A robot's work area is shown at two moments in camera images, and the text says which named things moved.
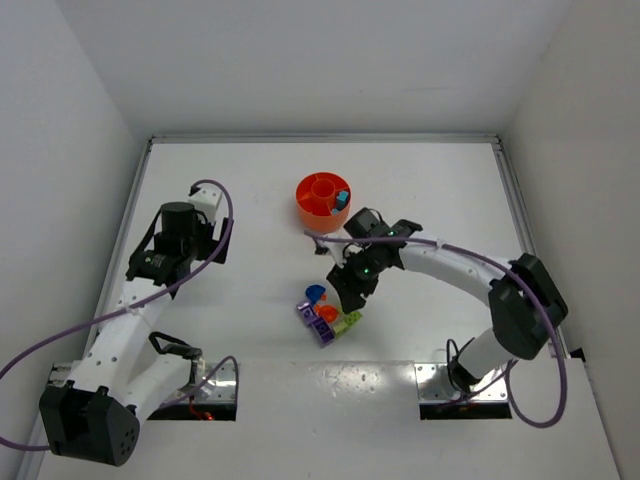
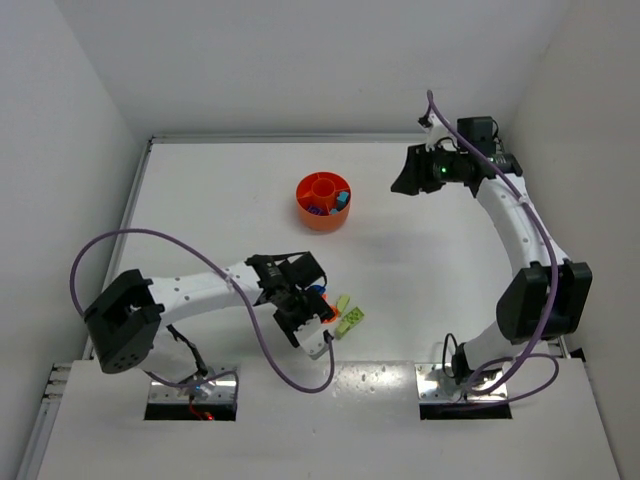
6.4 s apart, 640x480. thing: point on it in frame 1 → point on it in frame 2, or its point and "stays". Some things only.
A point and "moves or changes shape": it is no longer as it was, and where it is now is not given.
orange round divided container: x=323 y=201 stays
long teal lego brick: x=342 y=200 stays
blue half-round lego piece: x=314 y=293 stays
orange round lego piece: x=328 y=312 stays
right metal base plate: x=434 y=385 stays
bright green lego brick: x=352 y=317 stays
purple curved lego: x=307 y=312 moves or changes shape
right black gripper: x=356 y=282 → x=423 y=170
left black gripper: x=220 y=242 → x=292 y=310
